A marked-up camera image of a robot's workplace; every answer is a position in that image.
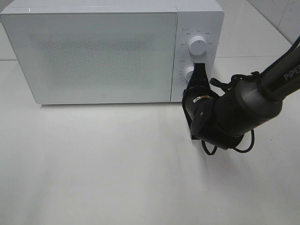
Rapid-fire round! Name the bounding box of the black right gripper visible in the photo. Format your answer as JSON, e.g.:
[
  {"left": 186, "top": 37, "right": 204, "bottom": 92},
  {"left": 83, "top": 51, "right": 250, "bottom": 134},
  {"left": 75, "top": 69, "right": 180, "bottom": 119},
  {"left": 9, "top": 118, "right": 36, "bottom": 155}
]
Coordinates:
[{"left": 181, "top": 63, "right": 218, "bottom": 141}]

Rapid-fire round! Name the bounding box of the white timer knob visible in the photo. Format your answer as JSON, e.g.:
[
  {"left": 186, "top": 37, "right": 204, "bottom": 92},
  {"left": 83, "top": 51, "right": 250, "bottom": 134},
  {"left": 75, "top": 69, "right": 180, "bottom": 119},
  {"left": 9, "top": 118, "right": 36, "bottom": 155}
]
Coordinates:
[{"left": 183, "top": 65, "right": 194, "bottom": 83}]

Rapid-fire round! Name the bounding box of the white microwave door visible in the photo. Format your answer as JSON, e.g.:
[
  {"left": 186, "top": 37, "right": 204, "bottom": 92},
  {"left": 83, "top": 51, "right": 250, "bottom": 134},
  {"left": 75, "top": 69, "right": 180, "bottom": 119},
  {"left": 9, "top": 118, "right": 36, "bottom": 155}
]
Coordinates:
[{"left": 1, "top": 13, "right": 177, "bottom": 104}]

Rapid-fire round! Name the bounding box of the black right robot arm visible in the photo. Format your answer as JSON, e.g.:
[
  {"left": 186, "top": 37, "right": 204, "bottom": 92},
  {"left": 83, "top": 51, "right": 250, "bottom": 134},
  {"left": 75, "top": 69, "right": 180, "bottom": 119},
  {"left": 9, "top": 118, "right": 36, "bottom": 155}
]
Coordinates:
[{"left": 181, "top": 40, "right": 300, "bottom": 150}]

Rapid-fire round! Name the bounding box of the upper white power knob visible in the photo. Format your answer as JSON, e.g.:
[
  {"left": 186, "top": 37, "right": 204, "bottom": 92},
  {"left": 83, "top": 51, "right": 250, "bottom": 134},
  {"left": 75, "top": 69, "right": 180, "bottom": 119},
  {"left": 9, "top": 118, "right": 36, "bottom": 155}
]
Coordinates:
[{"left": 188, "top": 35, "right": 208, "bottom": 56}]

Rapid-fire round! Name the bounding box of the white microwave oven body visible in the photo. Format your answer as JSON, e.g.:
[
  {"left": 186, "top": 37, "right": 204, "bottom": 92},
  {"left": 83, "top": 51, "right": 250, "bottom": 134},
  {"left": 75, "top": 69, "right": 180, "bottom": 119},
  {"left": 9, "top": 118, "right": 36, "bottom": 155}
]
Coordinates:
[{"left": 0, "top": 0, "right": 225, "bottom": 104}]

